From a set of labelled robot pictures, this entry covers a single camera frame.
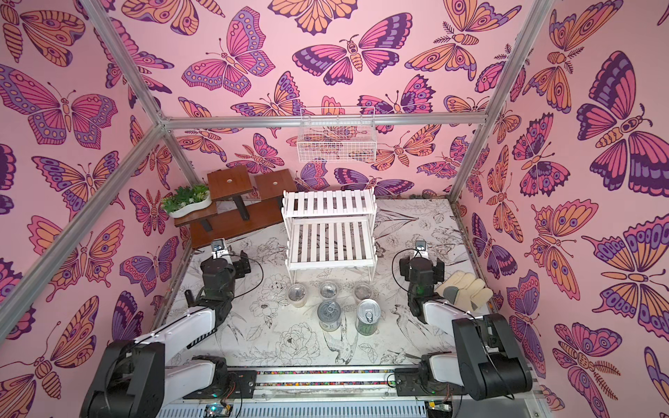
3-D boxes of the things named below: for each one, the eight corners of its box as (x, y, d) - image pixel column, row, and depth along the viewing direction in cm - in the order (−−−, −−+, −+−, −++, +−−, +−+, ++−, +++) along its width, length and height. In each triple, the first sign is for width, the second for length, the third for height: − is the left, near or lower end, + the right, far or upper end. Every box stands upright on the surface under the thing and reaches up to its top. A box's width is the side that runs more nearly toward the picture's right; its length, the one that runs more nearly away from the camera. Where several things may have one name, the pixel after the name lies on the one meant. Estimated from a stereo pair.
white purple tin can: (318, 331, 85) (316, 323, 79) (319, 309, 90) (318, 300, 83) (341, 331, 85) (341, 323, 79) (341, 309, 90) (341, 299, 83)
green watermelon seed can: (356, 335, 84) (357, 322, 75) (355, 314, 89) (356, 299, 79) (377, 335, 84) (382, 322, 74) (376, 314, 88) (379, 299, 79)
